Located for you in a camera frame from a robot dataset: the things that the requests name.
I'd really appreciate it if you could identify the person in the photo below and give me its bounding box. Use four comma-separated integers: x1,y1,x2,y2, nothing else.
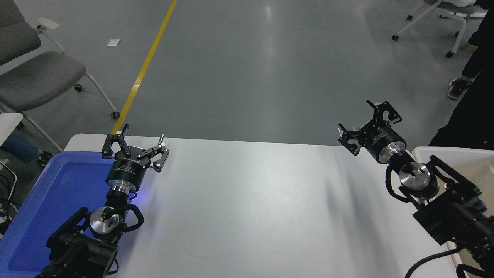
428,0,494,151
0,129,54,167

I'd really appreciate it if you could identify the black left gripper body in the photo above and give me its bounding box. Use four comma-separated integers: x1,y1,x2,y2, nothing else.
106,147,150,190

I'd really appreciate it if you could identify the blue plastic tray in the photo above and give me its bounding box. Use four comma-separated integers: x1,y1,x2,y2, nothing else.
0,150,134,278

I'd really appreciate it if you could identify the grey office chair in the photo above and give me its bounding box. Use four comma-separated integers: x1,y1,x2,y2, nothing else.
0,0,120,152

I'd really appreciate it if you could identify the white side desk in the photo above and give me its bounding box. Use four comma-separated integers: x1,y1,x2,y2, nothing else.
0,112,24,147

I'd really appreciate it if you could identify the black cable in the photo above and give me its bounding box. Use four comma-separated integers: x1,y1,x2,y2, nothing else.
0,158,18,217

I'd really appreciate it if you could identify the large pale bin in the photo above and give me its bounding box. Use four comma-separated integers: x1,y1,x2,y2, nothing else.
413,146,494,278

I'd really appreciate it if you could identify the white framed wheeled chair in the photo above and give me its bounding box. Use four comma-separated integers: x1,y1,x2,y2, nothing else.
392,0,483,58

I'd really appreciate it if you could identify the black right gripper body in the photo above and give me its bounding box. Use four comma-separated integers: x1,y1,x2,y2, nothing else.
359,122,405,158

